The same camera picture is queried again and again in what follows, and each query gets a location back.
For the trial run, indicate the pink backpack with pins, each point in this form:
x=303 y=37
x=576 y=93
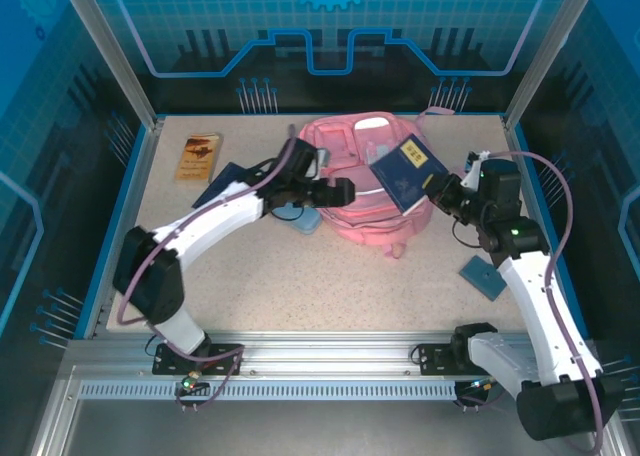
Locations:
x=360 y=211

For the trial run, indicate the light blue pencil case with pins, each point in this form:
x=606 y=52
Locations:
x=307 y=223

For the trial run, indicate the small blue-grey notebook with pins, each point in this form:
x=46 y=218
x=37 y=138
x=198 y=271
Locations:
x=482 y=276

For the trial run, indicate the orange cover paperback book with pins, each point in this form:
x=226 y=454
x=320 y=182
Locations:
x=198 y=157

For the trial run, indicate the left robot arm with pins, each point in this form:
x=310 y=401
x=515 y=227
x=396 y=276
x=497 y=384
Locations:
x=210 y=221

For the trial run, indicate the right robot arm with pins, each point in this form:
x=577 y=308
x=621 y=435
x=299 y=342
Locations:
x=545 y=316

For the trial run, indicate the small connector green light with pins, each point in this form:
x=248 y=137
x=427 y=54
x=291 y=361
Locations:
x=190 y=380
x=482 y=385

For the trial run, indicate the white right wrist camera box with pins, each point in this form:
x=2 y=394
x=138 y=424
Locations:
x=476 y=168

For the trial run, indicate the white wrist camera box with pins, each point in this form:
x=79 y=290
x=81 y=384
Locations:
x=476 y=168
x=320 y=158

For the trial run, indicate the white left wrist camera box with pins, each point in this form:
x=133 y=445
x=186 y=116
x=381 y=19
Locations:
x=320 y=158

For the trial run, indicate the aluminium frame post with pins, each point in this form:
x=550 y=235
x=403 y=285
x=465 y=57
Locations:
x=545 y=51
x=121 y=66

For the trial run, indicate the aluminium mounting rail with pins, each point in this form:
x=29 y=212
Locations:
x=330 y=356

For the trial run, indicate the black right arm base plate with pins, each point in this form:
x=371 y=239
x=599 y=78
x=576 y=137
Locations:
x=430 y=363

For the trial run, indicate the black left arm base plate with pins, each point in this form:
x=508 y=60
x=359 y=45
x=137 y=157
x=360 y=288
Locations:
x=225 y=350

